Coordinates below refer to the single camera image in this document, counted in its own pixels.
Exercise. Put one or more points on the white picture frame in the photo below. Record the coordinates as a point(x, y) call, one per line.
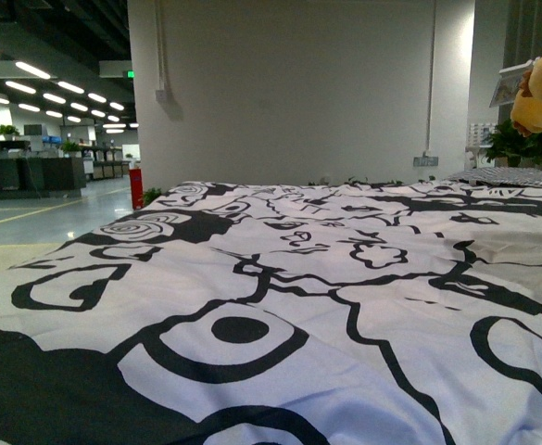
point(508, 83)

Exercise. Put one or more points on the red fire extinguisher box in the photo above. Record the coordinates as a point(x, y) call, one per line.
point(136, 186)

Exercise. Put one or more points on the striped grey pillow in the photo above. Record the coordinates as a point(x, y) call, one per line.
point(525, 177)

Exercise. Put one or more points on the wall power outlet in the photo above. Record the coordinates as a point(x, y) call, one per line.
point(426, 161)

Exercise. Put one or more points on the dark office counter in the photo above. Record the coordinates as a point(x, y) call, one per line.
point(25, 173)

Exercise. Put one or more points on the green potted plant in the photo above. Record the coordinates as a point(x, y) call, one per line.
point(505, 142)

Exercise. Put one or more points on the black and white bedspread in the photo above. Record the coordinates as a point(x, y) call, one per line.
point(249, 314)

